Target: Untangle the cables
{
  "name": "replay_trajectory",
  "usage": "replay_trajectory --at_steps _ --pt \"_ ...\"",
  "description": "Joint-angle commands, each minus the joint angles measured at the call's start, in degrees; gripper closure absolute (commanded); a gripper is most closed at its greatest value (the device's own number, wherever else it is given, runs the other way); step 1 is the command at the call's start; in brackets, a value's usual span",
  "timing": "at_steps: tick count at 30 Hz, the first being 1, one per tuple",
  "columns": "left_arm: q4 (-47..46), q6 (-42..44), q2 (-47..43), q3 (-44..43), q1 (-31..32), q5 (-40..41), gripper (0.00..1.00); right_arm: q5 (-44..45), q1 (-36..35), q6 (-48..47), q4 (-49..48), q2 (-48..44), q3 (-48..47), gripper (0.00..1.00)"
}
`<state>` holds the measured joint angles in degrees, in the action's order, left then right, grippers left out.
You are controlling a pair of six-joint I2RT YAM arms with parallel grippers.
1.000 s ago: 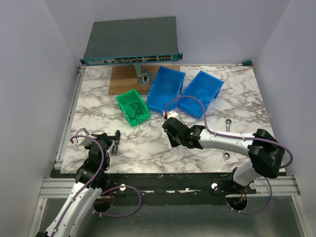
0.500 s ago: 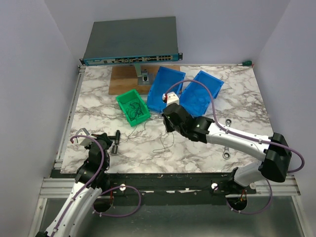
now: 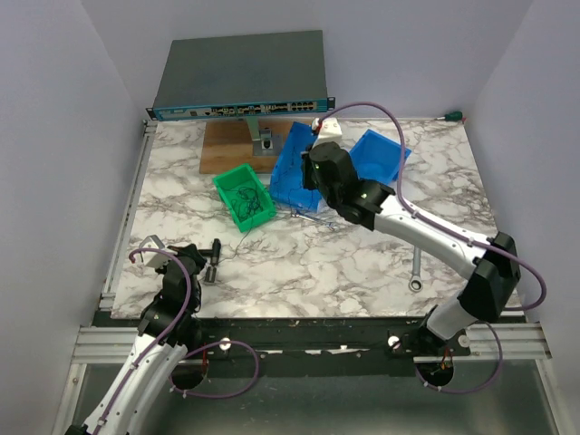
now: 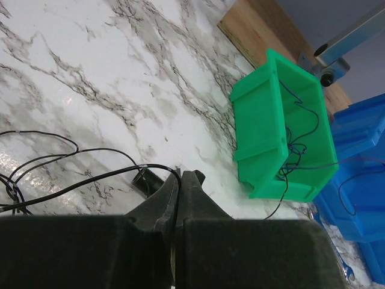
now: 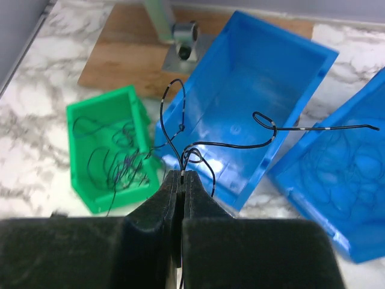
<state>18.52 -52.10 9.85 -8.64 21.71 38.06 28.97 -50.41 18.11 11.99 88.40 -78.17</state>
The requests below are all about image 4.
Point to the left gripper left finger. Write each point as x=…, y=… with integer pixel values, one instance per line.
x=93, y=251

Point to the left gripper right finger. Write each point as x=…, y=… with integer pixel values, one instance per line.
x=214, y=250

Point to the small dark metal socket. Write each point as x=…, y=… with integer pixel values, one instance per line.
x=147, y=182

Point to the green plastic bin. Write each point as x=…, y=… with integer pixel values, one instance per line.
x=283, y=136

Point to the chrome combination wrench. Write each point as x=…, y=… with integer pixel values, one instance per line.
x=347, y=270

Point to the left blue plastic bin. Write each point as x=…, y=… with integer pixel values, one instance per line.
x=353, y=200

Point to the wooden base board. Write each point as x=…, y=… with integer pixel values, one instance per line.
x=255, y=26

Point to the grey metal stand bracket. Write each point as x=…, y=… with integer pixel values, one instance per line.
x=329, y=65

